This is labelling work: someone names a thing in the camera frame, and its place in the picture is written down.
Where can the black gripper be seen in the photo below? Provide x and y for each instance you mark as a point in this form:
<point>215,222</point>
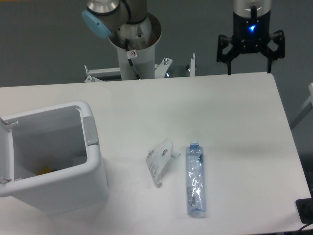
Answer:
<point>250,34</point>

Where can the clear plastic water bottle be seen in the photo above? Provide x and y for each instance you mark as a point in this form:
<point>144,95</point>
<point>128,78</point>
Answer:
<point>195,180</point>

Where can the white plastic wrapper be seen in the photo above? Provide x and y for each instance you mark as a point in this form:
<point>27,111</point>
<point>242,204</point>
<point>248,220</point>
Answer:
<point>158,159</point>

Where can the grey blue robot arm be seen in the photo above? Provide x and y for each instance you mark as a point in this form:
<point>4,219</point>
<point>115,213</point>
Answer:
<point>104,17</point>

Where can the white plastic trash can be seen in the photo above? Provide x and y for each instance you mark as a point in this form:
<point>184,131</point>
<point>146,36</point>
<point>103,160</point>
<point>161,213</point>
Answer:
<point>50,158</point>

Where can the black device at edge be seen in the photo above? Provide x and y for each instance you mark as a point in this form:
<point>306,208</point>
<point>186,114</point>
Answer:
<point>305,210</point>

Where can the white frame leg right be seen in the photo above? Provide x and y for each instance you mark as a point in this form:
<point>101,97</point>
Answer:
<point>306,107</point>

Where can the white metal mounting frame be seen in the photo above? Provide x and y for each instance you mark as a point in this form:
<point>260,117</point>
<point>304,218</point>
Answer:
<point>131,71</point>

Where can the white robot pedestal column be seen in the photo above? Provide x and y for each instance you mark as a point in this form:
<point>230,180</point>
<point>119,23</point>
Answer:
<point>137,41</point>

